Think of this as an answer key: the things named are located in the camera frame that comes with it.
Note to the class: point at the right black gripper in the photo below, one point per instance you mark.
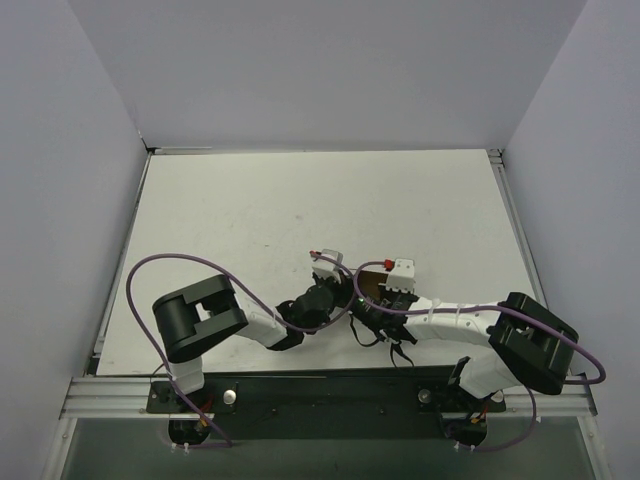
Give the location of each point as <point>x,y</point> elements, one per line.
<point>383,304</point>

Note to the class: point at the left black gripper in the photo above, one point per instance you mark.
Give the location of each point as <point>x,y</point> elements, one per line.
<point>333,288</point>

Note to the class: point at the brown cardboard box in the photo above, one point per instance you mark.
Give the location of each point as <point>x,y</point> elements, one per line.
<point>371,283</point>

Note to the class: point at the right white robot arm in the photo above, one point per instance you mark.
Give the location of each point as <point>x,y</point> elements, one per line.
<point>517,350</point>

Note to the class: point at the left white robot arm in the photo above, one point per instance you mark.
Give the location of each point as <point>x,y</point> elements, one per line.
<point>194,319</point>

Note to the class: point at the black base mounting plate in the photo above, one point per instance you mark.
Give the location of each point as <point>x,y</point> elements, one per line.
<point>359,404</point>

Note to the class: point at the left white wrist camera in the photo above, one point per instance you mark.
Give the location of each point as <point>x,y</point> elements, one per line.
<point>326,264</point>

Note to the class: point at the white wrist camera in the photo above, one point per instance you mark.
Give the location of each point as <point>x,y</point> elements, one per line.
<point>400,275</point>
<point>326,264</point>

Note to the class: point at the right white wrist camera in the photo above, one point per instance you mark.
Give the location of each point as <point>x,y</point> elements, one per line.
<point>400,275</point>

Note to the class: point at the aluminium frame rail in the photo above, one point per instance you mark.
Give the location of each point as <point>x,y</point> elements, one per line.
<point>258,214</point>

